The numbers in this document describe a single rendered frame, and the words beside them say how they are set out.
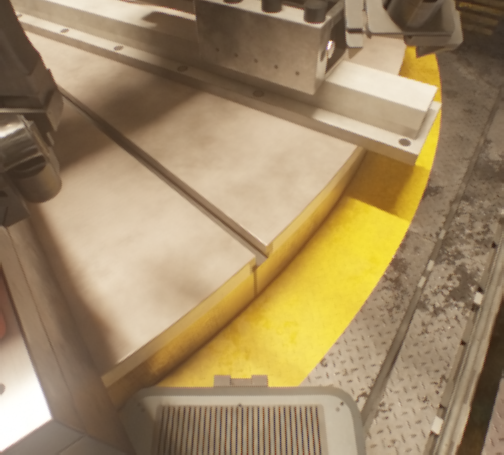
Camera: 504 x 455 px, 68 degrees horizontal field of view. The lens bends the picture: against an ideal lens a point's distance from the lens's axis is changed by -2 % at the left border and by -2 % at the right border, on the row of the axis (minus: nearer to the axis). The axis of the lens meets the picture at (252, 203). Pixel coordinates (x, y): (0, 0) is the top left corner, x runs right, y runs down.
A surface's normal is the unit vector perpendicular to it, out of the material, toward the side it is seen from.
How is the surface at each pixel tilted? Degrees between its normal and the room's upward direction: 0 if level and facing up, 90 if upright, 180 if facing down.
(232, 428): 0
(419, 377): 0
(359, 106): 72
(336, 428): 0
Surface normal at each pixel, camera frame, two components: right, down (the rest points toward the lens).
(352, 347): -0.02, -0.64
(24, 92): 0.04, 0.83
